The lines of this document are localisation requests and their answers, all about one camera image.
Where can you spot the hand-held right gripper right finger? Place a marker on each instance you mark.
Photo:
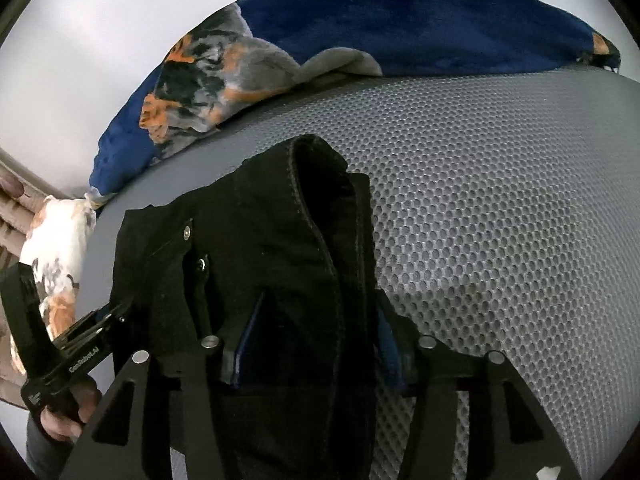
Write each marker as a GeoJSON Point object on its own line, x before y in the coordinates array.
{"type": "Point", "coordinates": [389, 347]}

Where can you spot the blue printed blanket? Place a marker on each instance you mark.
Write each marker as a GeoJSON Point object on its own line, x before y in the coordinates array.
{"type": "Point", "coordinates": [400, 15]}

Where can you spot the white floral pillow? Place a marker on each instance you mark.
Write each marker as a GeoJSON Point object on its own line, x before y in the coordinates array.
{"type": "Point", "coordinates": [52, 255]}

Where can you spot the grey mesh bed cover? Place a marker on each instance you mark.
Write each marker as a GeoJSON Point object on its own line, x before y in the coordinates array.
{"type": "Point", "coordinates": [490, 220]}

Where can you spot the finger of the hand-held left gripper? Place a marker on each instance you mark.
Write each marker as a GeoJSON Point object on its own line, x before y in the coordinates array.
{"type": "Point", "coordinates": [97, 322]}

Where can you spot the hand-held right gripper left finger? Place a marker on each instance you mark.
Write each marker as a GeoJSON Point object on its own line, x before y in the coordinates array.
{"type": "Point", "coordinates": [246, 345]}

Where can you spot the person's left hand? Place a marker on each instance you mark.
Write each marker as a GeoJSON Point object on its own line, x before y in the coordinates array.
{"type": "Point", "coordinates": [65, 422]}

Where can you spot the person's left forearm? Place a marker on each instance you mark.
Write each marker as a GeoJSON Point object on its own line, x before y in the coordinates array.
{"type": "Point", "coordinates": [42, 457]}

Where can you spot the black pants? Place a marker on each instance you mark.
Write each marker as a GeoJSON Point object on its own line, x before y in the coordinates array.
{"type": "Point", "coordinates": [280, 270]}

